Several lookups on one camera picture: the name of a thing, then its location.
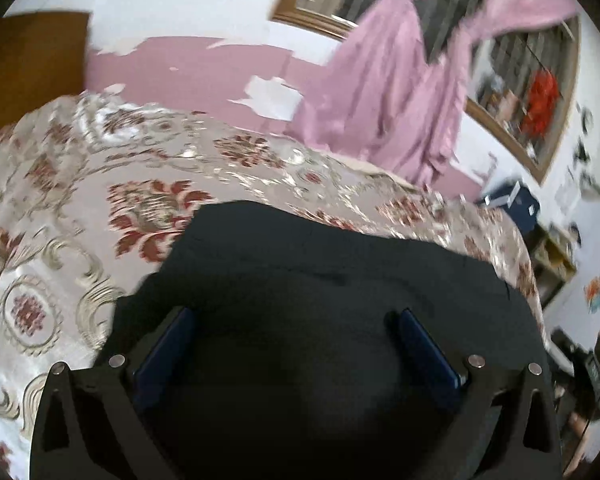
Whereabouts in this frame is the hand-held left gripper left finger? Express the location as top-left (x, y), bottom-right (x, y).
top-left (30, 306), bottom-right (198, 480)

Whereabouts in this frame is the small wooden window frame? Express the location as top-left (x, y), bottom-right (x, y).
top-left (270, 0), bottom-right (406, 41)

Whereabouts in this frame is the large wooden window frame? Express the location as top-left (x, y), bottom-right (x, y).
top-left (420, 0), bottom-right (581, 184)

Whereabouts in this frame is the wooden shelf unit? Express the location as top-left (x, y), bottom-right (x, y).
top-left (527, 222), bottom-right (581, 306)

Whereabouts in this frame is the red hanging cloth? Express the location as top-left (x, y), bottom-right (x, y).
top-left (522, 67), bottom-right (561, 133)

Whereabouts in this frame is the wooden headboard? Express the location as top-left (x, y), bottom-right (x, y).
top-left (0, 11), bottom-right (91, 139)

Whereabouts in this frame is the black jacket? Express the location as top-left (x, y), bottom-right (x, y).
top-left (97, 200), bottom-right (556, 480)

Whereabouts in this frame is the floral bedspread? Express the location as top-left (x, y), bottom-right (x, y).
top-left (0, 91), bottom-right (543, 480)

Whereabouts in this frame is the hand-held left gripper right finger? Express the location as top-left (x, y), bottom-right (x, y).
top-left (387, 307), bottom-right (563, 480)

